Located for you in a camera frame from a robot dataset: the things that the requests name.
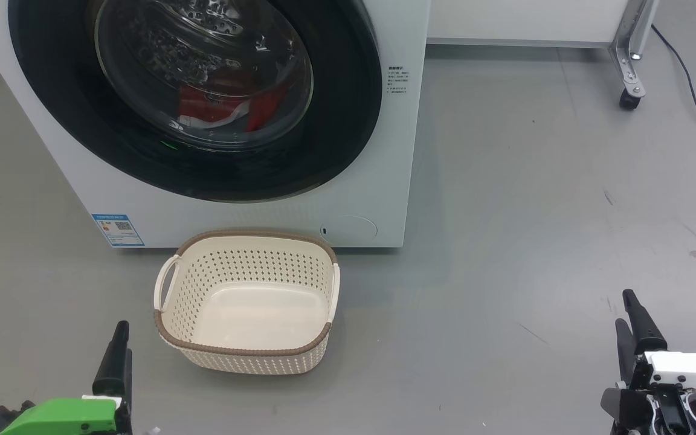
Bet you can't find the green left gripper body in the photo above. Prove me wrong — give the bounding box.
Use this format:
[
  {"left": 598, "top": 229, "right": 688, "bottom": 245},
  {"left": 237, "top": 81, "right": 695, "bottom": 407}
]
[{"left": 0, "top": 396, "right": 122, "bottom": 435}]

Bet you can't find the blue energy label sticker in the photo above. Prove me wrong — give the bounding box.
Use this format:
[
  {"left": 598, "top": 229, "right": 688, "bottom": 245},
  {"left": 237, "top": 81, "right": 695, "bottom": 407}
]
[{"left": 91, "top": 213, "right": 145, "bottom": 248}]

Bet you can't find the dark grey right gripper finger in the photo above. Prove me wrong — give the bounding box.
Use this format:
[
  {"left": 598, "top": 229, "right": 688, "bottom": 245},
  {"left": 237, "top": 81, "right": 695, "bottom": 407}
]
[
  {"left": 623, "top": 290, "right": 668, "bottom": 355},
  {"left": 616, "top": 319, "right": 642, "bottom": 387}
]

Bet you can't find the cream perforated laundry basket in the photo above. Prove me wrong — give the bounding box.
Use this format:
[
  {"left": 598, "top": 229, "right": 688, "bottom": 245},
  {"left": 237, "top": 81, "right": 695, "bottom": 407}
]
[{"left": 153, "top": 230, "right": 341, "bottom": 376}]

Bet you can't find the white front-load washing machine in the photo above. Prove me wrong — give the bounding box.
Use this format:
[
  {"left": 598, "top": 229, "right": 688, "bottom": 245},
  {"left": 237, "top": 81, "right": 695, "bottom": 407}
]
[{"left": 0, "top": 0, "right": 432, "bottom": 250}]

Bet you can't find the metal frame leg with caster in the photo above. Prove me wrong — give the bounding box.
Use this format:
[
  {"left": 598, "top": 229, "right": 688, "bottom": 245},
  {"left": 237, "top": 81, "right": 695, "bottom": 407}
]
[{"left": 609, "top": 0, "right": 660, "bottom": 111}]

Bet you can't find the dark grey washing machine door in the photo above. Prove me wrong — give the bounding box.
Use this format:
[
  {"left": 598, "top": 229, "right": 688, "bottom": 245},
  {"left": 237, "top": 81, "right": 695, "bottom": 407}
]
[{"left": 8, "top": 0, "right": 383, "bottom": 203}]

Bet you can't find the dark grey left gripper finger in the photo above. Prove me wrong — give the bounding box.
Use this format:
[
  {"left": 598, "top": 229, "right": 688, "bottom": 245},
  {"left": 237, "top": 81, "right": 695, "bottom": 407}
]
[
  {"left": 92, "top": 321, "right": 133, "bottom": 397},
  {"left": 120, "top": 350, "right": 134, "bottom": 435}
]

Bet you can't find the red and white garment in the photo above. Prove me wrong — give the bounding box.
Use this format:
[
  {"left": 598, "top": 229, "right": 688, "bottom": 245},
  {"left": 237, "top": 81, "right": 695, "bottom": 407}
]
[{"left": 178, "top": 85, "right": 291, "bottom": 132}]

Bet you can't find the white cabinet panel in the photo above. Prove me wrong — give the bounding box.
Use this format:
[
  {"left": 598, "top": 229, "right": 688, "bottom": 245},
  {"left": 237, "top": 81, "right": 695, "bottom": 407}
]
[{"left": 427, "top": 0, "right": 627, "bottom": 48}]

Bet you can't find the black floor cable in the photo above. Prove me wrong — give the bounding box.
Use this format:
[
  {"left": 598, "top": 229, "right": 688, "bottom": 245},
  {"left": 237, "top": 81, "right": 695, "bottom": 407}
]
[{"left": 650, "top": 24, "right": 696, "bottom": 167}]

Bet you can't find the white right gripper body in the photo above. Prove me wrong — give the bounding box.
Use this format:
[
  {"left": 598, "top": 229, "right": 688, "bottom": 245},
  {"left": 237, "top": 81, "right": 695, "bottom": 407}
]
[{"left": 601, "top": 352, "right": 696, "bottom": 435}]

